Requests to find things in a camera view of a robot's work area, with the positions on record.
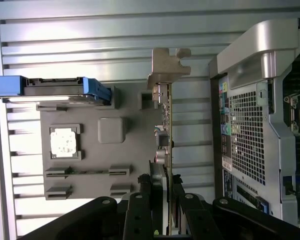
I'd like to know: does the green RAM stick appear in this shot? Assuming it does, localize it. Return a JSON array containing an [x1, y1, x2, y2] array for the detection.
[[64, 167, 111, 176]]

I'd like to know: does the grey plastic parts rack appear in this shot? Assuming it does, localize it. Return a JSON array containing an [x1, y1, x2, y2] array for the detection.
[[36, 84, 166, 202]]

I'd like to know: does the open black PC case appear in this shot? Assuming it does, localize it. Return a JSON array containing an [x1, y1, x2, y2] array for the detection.
[[207, 18, 300, 230]]

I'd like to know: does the silver CPU chip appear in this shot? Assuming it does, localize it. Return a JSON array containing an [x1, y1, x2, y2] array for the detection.
[[49, 127, 79, 156]]

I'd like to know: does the hard disk with blue caddy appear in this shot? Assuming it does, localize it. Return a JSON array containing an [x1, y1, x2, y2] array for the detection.
[[0, 74, 113, 107]]

